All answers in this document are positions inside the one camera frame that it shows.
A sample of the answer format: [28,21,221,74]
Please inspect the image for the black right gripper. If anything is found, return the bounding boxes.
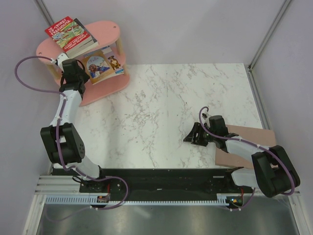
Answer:
[183,122,217,147]

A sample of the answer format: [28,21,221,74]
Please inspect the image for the purple dog book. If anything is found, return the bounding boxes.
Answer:
[101,46,124,75]

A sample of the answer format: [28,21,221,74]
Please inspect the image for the Othello orange book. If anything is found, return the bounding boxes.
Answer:
[82,50,114,85]

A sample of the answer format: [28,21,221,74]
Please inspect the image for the Nineteen Eighty-Four blue book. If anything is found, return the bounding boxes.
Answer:
[66,38,98,58]

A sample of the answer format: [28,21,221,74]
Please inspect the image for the red Treehouse book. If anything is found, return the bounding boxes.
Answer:
[45,16,91,52]

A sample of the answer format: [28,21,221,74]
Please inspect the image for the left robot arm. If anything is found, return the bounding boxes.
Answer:
[40,59,108,192]

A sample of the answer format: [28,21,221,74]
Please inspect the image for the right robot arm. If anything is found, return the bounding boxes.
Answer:
[184,115,300,198]

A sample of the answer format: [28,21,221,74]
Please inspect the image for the brown file folder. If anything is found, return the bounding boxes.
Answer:
[215,125,276,169]

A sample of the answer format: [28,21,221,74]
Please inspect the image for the pink three-tier shelf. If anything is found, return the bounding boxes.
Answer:
[36,21,130,106]

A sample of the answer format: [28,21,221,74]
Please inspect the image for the white cable duct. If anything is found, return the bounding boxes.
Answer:
[45,194,235,206]

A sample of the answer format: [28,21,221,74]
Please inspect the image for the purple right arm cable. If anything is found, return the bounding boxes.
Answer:
[199,106,295,212]

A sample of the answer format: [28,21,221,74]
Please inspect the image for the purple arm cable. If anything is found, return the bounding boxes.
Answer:
[199,106,295,212]
[15,56,129,222]

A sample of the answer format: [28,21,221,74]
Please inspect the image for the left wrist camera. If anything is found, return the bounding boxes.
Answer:
[51,53,69,67]

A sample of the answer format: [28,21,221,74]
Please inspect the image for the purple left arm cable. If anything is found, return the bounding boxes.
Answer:
[15,56,129,222]

